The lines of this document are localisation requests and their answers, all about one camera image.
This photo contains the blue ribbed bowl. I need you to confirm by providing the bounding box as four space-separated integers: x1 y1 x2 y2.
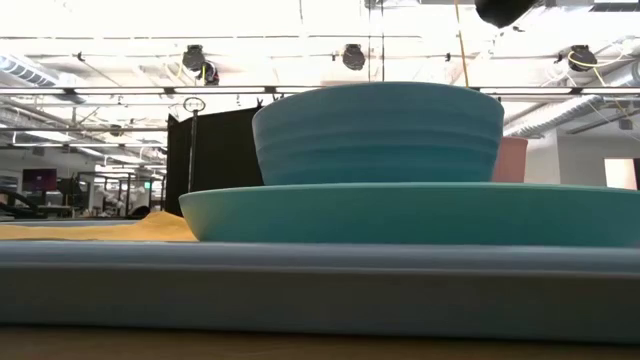
251 81 506 187

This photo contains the teal round plate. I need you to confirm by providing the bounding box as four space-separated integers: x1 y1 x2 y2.
178 181 640 250

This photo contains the light blue plastic tray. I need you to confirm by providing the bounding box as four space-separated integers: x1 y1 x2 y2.
0 218 640 346

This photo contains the pink ribbed cup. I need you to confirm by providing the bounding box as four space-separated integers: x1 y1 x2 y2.
492 136 529 184

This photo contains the yellow cloth napkin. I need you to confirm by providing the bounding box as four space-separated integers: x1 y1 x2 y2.
0 210 200 244

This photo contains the black partition panel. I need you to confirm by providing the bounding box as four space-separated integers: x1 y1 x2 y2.
165 105 265 217

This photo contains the dark red monitor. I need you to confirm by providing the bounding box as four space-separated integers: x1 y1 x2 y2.
21 168 58 194

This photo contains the black ring light stand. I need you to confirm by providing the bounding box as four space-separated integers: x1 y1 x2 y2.
182 96 207 195

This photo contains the yellow hanging cable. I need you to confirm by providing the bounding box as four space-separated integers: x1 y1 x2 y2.
453 0 470 87

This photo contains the black workstation frame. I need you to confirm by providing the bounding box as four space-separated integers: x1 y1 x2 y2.
74 172 166 217

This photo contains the aluminium frame bar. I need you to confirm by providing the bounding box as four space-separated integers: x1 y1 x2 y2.
0 87 640 97

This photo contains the silver spiral air duct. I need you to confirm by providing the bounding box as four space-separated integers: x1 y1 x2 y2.
502 94 640 141
2 55 59 89

